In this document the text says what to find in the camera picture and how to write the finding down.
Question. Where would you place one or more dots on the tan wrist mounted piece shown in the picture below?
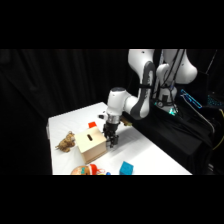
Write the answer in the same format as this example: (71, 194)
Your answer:
(126, 121)

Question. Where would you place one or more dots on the blue lit device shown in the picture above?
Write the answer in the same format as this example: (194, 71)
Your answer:
(191, 98)

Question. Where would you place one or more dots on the red block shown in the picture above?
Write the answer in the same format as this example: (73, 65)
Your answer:
(92, 124)

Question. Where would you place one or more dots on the orange and red doll toy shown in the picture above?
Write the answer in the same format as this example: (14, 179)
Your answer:
(85, 170)

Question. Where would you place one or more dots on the cyan lit keyboard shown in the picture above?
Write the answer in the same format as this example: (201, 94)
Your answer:
(216, 101)

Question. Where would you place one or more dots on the brown plush toy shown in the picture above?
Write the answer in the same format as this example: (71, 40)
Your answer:
(66, 142)

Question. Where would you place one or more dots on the wooden box with slot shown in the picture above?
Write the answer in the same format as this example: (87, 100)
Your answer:
(90, 141)

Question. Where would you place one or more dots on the small blue toy piece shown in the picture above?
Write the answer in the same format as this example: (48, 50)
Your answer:
(108, 173)

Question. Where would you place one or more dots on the black cloth covered stand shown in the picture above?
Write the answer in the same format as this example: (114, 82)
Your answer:
(166, 136)

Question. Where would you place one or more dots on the teal blue block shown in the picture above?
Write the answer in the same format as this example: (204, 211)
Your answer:
(126, 168)

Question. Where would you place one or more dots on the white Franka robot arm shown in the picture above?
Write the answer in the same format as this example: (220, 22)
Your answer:
(140, 100)

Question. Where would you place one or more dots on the black curtain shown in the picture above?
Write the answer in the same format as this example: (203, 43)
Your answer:
(33, 100)

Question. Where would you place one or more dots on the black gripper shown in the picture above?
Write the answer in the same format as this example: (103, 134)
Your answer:
(110, 129)

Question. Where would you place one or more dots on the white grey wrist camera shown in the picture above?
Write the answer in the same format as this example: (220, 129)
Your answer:
(102, 117)

